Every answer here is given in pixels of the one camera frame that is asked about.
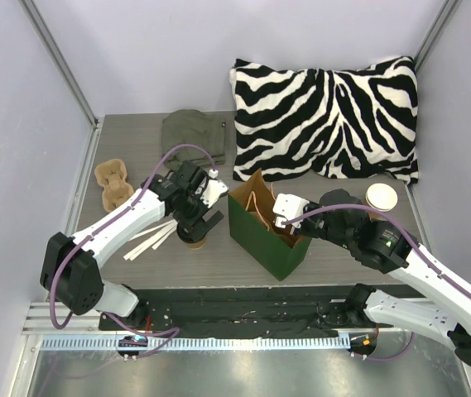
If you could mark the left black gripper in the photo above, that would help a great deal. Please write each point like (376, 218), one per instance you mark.
(198, 222)

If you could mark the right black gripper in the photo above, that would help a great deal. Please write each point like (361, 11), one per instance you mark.
(307, 227)

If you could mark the green paper gift bag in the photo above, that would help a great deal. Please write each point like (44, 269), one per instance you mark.
(250, 218)

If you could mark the brown paper cups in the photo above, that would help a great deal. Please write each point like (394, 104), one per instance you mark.
(382, 197)

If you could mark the brown pulp cup carrier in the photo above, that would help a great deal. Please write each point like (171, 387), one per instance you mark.
(111, 175)

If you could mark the brown paper coffee cup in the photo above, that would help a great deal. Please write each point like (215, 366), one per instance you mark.
(196, 245)

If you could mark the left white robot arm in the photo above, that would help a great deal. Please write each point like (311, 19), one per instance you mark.
(71, 270)

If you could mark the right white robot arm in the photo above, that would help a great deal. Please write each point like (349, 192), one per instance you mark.
(382, 244)

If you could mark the white paper straw upper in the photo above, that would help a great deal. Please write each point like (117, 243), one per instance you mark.
(158, 243)

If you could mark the white paper straw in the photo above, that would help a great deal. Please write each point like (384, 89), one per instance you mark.
(130, 255)
(151, 240)
(158, 243)

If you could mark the white paper straw lower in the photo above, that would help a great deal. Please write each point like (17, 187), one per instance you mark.
(130, 255)

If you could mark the white paper straw middle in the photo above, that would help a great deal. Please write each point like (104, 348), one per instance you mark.
(151, 240)

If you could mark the olive green folded cloth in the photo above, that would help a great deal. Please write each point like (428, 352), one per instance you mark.
(189, 126)

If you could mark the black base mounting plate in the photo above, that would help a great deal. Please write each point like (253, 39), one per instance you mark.
(249, 313)

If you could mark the zebra print pillow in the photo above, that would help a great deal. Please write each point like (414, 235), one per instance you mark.
(339, 124)

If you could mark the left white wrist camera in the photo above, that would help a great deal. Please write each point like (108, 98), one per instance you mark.
(212, 189)

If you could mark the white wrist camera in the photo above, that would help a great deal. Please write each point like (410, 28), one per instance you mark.
(288, 207)
(212, 189)

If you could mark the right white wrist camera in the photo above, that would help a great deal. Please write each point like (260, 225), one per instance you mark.
(288, 207)

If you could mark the aluminium front rail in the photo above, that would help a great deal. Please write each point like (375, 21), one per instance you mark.
(98, 332)

